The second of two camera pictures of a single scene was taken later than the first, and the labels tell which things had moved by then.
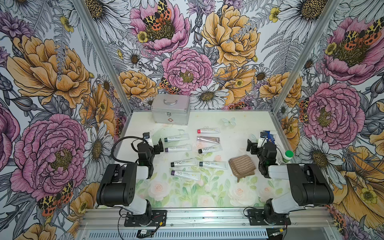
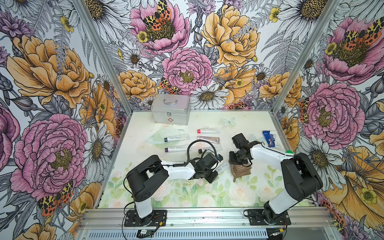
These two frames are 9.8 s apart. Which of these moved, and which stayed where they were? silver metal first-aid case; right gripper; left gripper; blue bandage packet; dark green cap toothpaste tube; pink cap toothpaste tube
Moved: right gripper; left gripper
Stayed: blue bandage packet; silver metal first-aid case; pink cap toothpaste tube; dark green cap toothpaste tube
